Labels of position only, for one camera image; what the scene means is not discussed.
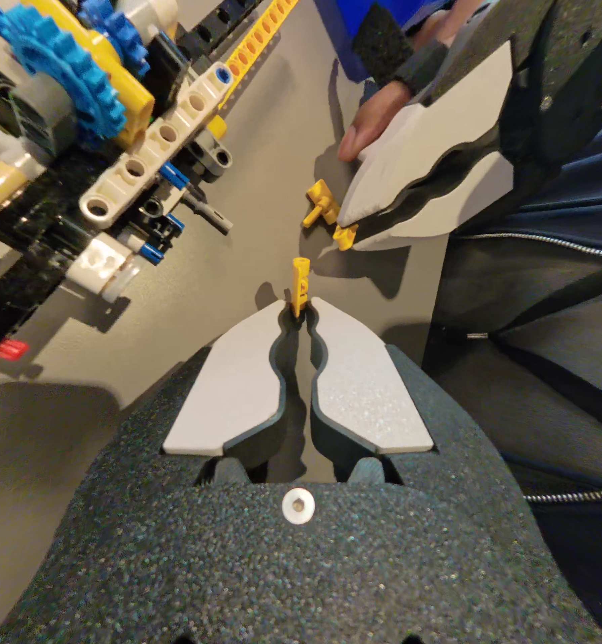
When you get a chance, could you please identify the lego vehicle model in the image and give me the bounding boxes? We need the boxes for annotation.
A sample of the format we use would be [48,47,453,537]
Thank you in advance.
[0,0,300,360]

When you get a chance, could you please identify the large blue storage bin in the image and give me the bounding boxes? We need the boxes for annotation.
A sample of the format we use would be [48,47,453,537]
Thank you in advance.
[313,0,463,84]

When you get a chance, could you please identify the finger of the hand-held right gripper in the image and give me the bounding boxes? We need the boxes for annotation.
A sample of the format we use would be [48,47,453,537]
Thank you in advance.
[337,40,513,228]
[354,151,515,252]

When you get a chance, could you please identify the yellow lego connector piece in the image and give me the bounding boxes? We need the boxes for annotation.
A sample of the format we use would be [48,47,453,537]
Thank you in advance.
[291,258,312,319]

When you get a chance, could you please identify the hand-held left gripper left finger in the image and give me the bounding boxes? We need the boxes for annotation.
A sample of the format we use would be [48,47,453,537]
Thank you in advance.
[162,300,288,458]

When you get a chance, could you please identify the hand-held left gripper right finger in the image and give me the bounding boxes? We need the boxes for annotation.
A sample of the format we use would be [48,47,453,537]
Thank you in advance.
[308,297,436,453]

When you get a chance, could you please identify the yellow lego connector with axle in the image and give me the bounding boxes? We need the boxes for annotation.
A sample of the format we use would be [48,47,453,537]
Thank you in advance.
[302,179,342,228]

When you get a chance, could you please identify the person's right hand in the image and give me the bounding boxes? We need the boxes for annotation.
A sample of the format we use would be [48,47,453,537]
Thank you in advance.
[337,0,478,163]

